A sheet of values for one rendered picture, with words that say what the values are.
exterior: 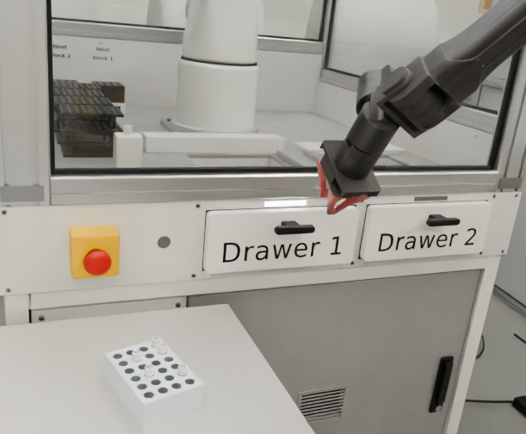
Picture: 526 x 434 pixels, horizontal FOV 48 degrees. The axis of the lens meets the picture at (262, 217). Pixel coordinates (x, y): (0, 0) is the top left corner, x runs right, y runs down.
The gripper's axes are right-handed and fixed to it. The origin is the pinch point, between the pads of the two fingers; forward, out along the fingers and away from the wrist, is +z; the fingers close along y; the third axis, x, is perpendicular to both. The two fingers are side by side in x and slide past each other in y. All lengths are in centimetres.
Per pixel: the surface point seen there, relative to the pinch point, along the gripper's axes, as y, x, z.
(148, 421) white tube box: -27.9, 33.0, 5.4
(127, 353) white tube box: -16.8, 33.4, 10.1
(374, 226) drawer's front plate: 2.3, -15.6, 11.4
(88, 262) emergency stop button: -2.1, 37.2, 9.5
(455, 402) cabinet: -23, -49, 52
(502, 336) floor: 18, -149, 130
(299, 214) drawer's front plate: 4.2, 0.6, 9.1
